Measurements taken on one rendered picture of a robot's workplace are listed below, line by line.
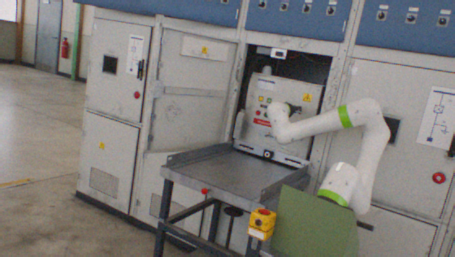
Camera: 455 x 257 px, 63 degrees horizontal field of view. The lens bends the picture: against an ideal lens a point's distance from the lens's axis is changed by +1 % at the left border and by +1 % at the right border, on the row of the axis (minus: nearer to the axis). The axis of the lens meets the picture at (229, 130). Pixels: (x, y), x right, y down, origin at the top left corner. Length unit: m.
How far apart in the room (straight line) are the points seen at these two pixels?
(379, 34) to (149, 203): 2.03
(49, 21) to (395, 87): 11.30
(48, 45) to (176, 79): 10.50
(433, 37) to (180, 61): 1.34
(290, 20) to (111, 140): 1.75
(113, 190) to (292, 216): 2.07
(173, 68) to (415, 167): 1.43
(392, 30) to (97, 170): 2.49
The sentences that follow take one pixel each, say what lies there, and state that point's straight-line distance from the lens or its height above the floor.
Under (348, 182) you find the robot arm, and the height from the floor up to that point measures 1.06.
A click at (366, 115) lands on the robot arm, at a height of 1.32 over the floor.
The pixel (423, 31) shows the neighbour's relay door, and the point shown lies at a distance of 2.17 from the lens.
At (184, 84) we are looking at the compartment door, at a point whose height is 1.26.
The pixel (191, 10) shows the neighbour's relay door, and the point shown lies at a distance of 2.51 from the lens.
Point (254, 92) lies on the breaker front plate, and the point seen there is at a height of 1.27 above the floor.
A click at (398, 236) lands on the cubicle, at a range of 2.30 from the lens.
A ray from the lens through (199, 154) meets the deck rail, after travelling 2.21.
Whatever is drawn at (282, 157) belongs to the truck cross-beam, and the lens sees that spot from 2.40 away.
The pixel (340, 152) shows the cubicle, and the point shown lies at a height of 1.04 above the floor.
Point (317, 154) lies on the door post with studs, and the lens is 2.29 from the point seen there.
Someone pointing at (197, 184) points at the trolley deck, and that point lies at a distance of 1.87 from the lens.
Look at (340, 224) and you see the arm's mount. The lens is 1.43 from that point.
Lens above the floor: 1.48
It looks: 12 degrees down
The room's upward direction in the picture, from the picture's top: 10 degrees clockwise
